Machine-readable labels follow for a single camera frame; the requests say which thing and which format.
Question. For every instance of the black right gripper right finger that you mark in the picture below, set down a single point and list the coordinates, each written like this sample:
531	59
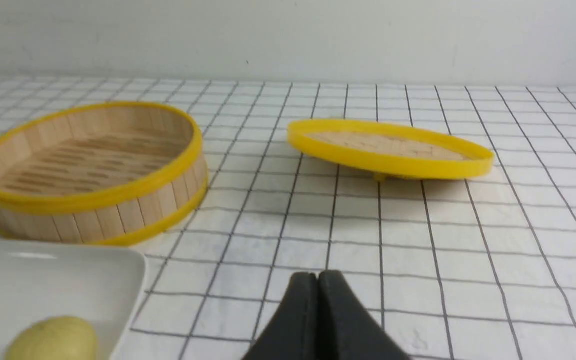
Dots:
345	329

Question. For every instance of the yellow rimmed bamboo steamer basket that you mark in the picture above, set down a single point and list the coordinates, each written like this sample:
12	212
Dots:
112	174

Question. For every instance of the white square plate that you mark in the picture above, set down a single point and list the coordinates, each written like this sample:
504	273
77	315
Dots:
100	284

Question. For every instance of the yellow steamed bun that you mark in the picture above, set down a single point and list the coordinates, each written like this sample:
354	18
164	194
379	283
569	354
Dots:
55	338

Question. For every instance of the white grid tablecloth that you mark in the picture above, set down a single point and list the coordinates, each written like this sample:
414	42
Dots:
480	269

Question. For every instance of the yellow rimmed bamboo steamer lid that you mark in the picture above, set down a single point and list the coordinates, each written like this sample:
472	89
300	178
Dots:
390	150

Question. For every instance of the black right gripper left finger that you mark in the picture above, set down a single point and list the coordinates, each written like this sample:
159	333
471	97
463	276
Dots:
291	333

